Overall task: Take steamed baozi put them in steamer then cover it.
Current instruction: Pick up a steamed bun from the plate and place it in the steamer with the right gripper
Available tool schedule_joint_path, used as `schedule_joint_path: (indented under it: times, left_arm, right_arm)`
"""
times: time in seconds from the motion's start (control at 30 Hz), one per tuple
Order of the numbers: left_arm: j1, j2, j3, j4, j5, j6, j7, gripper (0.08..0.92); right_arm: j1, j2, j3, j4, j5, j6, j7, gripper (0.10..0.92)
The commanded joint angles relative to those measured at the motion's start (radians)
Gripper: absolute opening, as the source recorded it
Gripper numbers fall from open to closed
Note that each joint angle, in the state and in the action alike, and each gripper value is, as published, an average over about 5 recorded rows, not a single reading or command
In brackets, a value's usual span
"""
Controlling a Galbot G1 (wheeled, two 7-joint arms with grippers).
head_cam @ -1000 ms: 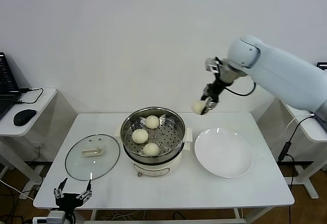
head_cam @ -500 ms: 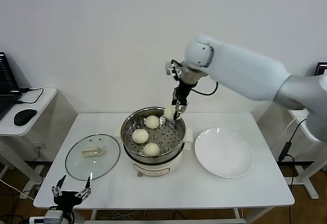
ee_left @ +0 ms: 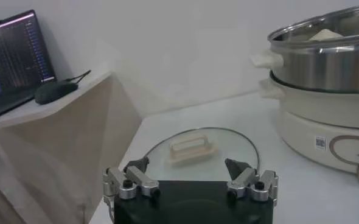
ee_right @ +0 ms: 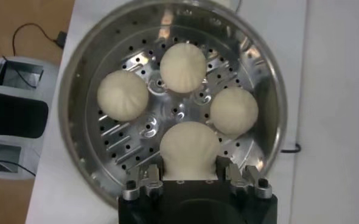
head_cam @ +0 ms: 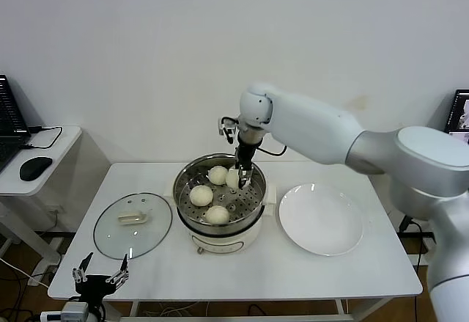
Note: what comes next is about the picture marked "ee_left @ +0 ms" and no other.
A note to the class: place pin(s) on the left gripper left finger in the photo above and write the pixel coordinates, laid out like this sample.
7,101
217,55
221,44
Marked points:
137,179

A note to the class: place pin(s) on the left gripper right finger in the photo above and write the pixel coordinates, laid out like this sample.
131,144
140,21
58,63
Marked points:
248,179

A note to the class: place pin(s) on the round glass pot lid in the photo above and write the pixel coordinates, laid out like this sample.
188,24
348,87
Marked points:
191,150

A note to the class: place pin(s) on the white steamed baozi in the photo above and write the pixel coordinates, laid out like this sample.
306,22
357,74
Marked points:
325,35

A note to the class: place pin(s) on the perforated steel steamer basket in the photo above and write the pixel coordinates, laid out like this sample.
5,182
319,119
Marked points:
319,67

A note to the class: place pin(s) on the white side desk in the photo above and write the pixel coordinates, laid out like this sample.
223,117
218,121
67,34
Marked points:
61,137

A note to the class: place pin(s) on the cream electric cooking pot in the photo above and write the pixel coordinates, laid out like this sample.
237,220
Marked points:
319,106

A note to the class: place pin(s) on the black computer mouse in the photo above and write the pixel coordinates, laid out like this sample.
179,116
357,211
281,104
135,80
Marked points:
54,91

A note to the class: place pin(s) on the laptop with dark text screen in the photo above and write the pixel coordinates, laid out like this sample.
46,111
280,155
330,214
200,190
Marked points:
12,61

